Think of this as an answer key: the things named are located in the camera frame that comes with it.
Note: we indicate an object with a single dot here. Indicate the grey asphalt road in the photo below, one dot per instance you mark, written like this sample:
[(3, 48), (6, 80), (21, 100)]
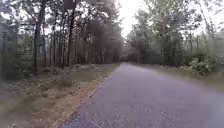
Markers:
[(143, 100)]

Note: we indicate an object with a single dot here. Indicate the wood of tall trees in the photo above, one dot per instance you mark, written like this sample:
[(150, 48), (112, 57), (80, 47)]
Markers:
[(70, 36)]

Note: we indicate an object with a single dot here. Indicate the wood of leafy trees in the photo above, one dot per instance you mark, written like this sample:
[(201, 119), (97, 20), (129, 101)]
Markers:
[(170, 36)]

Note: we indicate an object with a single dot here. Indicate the leaf-strewn grass verge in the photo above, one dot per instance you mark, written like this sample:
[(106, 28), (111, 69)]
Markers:
[(43, 93)]

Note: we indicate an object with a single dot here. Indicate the grass verge with bushes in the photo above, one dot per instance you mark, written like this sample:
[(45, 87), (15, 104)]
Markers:
[(196, 75)]

